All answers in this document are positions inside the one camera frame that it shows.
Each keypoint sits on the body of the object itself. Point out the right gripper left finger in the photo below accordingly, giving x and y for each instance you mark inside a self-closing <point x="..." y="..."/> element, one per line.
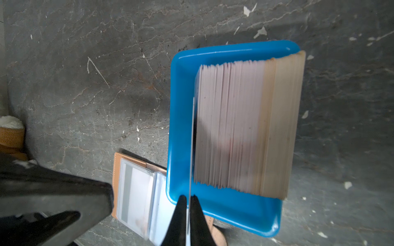
<point x="176" y="232"/>

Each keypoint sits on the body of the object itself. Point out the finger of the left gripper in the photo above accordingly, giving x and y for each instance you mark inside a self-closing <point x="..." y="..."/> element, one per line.
<point x="42" y="207"/>

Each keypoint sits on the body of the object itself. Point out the blue plastic card tray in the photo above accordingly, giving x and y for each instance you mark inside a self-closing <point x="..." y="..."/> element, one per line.
<point x="255" y="214"/>

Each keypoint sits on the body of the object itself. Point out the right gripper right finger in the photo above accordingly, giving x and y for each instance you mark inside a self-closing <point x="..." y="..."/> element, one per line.
<point x="200" y="234"/>

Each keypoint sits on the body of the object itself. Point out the pink VIP card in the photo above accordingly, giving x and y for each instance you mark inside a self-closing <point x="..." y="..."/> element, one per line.
<point x="137" y="197"/>
<point x="190" y="173"/>

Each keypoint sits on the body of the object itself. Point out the white teddy bear brown shirt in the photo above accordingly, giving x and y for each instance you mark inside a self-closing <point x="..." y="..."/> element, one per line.
<point x="12" y="137"/>

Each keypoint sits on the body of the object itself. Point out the tan leather card holder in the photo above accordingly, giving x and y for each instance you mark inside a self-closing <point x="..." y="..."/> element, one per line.
<point x="161" y="209"/>

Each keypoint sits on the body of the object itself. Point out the stack of white cards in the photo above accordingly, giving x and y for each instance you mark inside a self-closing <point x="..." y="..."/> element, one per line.
<point x="245" y="124"/>

